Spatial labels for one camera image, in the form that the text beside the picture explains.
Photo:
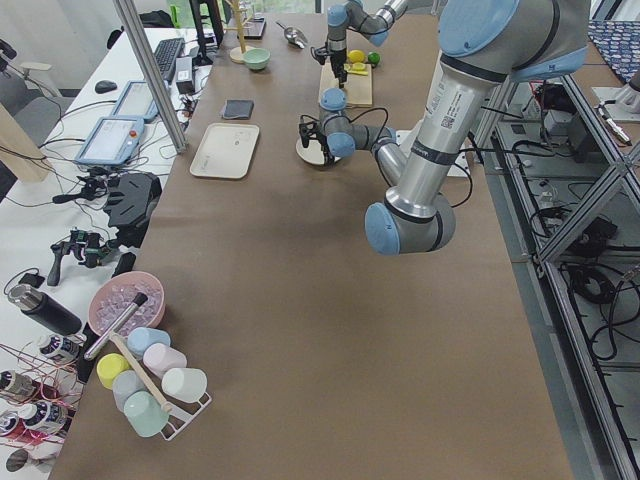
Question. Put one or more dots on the black computer mouse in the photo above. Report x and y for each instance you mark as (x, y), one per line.
(105, 86)

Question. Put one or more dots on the white cup rack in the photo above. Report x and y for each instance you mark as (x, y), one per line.
(167, 410)

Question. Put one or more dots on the lower teach pendant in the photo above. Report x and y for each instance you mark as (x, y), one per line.
(112, 141)

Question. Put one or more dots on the green lime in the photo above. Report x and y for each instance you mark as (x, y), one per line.
(373, 58)

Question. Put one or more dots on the steel tongs black tip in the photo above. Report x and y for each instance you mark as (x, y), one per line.
(139, 300)

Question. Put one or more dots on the aluminium frame post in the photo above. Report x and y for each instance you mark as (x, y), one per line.
(133, 26)

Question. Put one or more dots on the wooden cup stand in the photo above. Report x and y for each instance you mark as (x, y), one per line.
(237, 54)

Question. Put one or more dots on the cream rabbit tray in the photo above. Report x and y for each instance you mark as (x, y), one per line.
(225, 151)

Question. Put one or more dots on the wooden cutting board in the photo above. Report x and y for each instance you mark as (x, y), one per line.
(358, 89)

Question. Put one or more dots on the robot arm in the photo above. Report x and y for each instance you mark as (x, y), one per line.
(482, 44)
(350, 15)

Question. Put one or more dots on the teach pendant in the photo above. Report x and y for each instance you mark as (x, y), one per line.
(136, 100)
(112, 141)

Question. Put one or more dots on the black keyboard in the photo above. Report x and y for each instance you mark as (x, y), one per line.
(166, 54)

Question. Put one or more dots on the beige round plate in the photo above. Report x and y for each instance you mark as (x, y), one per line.
(313, 153)

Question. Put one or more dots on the upper teach pendant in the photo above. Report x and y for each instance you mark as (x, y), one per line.
(136, 100)

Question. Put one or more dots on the steel scoop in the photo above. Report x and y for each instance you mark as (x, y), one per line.
(293, 35)

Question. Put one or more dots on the yellow lemon far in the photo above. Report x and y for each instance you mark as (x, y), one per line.
(356, 56)

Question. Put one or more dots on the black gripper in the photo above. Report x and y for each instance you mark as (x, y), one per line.
(325, 141)
(338, 56)

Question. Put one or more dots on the grey folded cloth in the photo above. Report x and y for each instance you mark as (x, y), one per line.
(237, 109)

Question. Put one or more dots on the black tray with glasses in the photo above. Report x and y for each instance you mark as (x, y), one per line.
(252, 30)

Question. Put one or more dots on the black thermos bottle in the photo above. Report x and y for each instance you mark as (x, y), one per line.
(44, 309)

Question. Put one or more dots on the mint green bowl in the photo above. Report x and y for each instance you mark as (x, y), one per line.
(256, 59)

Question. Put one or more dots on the black monitor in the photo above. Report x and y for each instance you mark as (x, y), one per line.
(200, 10)

